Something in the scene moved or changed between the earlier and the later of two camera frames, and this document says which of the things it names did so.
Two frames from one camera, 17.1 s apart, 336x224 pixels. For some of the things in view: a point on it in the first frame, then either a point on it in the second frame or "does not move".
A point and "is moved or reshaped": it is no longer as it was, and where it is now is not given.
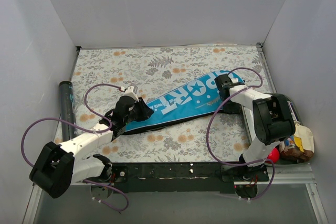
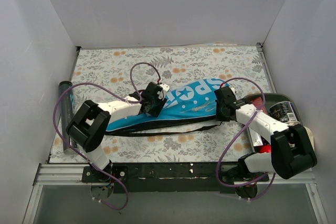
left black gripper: (142, 107) to (154, 106)
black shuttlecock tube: (67, 109) does not move
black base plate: (184, 177) does not move
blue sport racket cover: (202, 97) is moved or reshaped
